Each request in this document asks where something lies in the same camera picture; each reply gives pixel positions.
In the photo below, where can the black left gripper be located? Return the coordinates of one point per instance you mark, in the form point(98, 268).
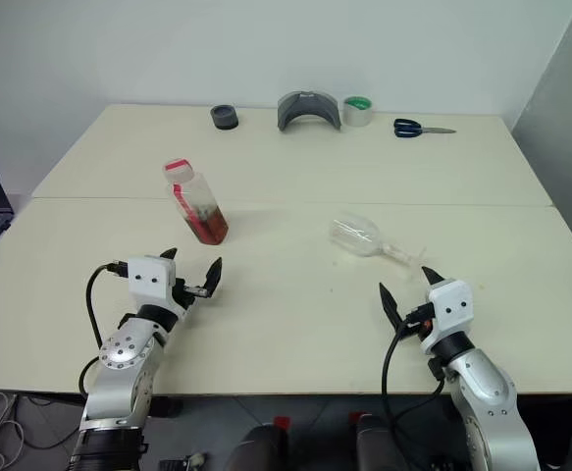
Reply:
point(180, 292)

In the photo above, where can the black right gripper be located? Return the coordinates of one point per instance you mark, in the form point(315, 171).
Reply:
point(423, 319)

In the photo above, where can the clear bottle with red contents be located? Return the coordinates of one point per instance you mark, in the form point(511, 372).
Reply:
point(202, 213)

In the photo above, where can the clear drinking glass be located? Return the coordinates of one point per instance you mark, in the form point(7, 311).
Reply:
point(356, 235)

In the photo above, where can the red and white bottle cap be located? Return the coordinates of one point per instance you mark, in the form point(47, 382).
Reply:
point(177, 169)

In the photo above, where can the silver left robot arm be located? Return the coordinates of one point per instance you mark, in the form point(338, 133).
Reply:
point(119, 358)

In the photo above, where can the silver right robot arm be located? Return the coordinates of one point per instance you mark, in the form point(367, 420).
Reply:
point(486, 387)

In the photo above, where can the dark rounded shape red tag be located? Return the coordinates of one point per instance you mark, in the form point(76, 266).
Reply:
point(258, 449)
point(374, 444)

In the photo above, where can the grey curved visor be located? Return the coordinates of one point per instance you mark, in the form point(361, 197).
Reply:
point(288, 110)

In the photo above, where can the silver tape roll green core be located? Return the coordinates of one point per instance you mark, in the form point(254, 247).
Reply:
point(357, 115)

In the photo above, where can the small black floor device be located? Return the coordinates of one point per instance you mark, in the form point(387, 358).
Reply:
point(185, 462)

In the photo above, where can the grey partition panel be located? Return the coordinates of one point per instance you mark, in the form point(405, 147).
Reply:
point(565, 122)

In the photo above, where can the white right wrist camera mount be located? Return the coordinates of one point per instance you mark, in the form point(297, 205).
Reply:
point(450, 309)

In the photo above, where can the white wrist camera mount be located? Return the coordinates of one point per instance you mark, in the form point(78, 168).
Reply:
point(450, 309)
point(149, 277)

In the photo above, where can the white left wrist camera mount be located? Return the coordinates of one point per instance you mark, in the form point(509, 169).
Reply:
point(149, 277)

